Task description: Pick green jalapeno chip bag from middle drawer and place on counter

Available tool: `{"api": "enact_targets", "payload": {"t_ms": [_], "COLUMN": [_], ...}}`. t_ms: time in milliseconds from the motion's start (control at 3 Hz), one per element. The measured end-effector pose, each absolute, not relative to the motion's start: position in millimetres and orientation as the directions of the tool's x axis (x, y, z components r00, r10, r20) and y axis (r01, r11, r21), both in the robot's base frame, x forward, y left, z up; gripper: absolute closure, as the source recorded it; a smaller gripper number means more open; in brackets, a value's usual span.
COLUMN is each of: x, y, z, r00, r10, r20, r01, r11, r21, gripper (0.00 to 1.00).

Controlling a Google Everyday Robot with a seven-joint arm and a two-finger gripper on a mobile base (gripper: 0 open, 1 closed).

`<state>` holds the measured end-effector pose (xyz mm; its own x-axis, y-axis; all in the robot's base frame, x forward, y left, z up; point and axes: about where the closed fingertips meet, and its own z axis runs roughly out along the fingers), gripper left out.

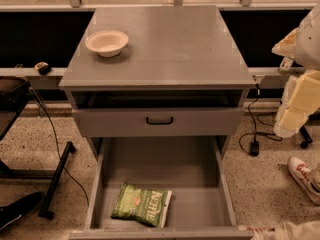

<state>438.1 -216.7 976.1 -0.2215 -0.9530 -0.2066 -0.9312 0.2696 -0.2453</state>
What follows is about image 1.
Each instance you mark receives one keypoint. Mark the small clear bottle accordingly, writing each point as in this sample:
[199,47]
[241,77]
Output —
[285,65]

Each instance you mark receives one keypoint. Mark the black drawer handle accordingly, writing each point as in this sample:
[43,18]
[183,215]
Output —
[151,121]

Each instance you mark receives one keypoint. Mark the green kettle chip bag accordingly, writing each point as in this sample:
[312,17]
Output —
[147,206]

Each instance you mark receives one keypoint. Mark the grey drawer cabinet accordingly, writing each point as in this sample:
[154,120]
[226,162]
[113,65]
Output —
[176,57]

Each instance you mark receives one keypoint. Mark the yellow black tape measure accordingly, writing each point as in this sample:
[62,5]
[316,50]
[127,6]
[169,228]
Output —
[43,68]

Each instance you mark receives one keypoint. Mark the grey top drawer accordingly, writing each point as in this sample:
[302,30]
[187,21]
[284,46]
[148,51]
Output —
[131,122]

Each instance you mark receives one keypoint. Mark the black stand left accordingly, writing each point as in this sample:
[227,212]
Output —
[15,94]

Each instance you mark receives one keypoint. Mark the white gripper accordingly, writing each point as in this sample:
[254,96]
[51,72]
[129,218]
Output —
[308,42]

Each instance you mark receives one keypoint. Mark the black wheeled stand right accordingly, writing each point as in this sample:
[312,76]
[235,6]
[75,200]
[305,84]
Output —
[307,140]

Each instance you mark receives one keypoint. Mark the black shoe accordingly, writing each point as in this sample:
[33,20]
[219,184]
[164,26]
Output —
[14,211]

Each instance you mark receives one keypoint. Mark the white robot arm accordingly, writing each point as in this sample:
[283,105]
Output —
[307,49]

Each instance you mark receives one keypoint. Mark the open grey middle drawer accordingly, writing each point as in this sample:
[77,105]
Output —
[190,167]

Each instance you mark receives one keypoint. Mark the white red sneaker bottom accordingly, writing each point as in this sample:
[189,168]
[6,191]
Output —
[260,233]

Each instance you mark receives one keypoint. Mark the white red sneaker right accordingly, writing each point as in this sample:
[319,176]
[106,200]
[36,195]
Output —
[301,174]

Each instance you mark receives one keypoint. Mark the white red sneaker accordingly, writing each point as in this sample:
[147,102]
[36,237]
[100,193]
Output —
[260,233]
[301,174]

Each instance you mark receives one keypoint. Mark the beige trouser leg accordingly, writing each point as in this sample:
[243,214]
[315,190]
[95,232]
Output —
[305,231]

